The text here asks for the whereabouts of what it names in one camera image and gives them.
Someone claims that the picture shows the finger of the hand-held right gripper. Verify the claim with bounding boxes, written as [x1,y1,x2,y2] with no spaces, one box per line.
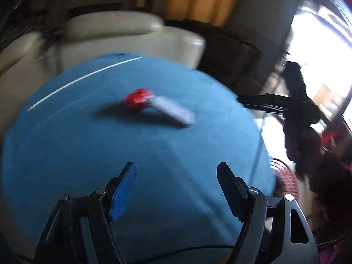
[238,93,288,114]

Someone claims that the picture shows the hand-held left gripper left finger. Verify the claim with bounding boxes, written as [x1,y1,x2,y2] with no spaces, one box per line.
[34,162,137,264]

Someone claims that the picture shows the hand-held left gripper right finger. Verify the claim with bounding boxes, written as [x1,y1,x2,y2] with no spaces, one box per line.
[216,162,320,264]

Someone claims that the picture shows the red mesh basket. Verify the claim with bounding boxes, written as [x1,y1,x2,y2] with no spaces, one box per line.
[268,157,300,199]

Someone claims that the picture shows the person's right hand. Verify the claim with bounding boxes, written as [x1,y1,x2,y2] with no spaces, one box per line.
[283,122,328,174]

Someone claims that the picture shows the window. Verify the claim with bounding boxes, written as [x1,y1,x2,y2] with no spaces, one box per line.
[258,3,352,133]

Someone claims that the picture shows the blue tablecloth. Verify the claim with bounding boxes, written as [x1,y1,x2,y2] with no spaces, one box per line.
[1,53,277,264]

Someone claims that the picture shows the white box with purple side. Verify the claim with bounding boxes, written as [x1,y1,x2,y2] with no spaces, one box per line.
[149,96,196,128]

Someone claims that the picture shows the red candy wrapper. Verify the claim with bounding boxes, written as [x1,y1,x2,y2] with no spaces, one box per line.
[123,88,153,108]

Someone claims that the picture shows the white thin straw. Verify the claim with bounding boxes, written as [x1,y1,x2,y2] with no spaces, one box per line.
[27,56,144,112]

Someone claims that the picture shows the beige leather sofa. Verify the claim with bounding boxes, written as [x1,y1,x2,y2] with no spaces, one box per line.
[0,11,207,134]

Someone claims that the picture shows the black cable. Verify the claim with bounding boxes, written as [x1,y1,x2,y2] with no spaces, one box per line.
[132,243,237,264]

